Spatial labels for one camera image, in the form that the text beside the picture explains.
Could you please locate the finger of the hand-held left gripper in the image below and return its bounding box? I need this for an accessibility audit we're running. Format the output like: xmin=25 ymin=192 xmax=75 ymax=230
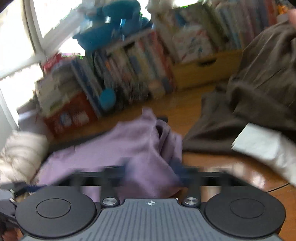
xmin=0 ymin=181 xmax=48 ymax=195

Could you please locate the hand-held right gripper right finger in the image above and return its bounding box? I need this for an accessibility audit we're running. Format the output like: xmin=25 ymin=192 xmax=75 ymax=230
xmin=170 ymin=160 xmax=251 ymax=207

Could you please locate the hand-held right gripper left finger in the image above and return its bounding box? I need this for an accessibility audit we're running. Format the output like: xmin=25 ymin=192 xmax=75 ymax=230
xmin=69 ymin=166 xmax=129 ymax=207

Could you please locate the cream quilted jacket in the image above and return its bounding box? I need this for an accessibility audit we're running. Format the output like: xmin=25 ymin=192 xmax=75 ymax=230
xmin=0 ymin=130 xmax=49 ymax=183

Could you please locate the purple shirt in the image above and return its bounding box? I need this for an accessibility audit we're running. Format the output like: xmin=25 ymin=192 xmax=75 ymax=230
xmin=35 ymin=108 xmax=184 ymax=200

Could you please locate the brown shirt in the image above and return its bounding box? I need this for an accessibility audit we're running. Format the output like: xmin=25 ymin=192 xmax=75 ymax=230
xmin=183 ymin=21 xmax=296 ymax=153

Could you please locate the white board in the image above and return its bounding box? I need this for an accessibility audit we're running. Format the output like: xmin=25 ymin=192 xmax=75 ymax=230
xmin=17 ymin=109 xmax=47 ymax=132

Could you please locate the red plastic crate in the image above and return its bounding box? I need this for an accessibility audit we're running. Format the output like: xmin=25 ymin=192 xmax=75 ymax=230
xmin=44 ymin=91 xmax=99 ymax=137

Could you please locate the white paper sheet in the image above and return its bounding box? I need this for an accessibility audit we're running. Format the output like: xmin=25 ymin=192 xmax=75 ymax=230
xmin=231 ymin=123 xmax=296 ymax=187

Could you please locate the blue round plush ball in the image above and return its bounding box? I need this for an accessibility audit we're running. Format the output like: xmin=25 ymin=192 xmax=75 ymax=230
xmin=99 ymin=88 xmax=116 ymax=110

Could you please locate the wooden drawer box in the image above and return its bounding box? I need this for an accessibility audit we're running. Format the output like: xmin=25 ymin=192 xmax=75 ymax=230
xmin=172 ymin=49 xmax=243 ymax=90

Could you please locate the row of tall picture books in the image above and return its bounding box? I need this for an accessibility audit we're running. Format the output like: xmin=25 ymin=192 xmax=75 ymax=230
xmin=72 ymin=30 xmax=177 ymax=116

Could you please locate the red mesh basket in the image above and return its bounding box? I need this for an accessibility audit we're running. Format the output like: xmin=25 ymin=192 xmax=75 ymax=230
xmin=43 ymin=53 xmax=80 ymax=72

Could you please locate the white colourful printed box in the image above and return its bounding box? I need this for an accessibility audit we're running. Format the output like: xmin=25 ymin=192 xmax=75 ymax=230
xmin=172 ymin=27 xmax=213 ymax=63

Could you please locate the row of thin paperback books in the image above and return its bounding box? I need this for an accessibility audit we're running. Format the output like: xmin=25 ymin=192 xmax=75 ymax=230
xmin=155 ymin=0 xmax=289 ymax=63

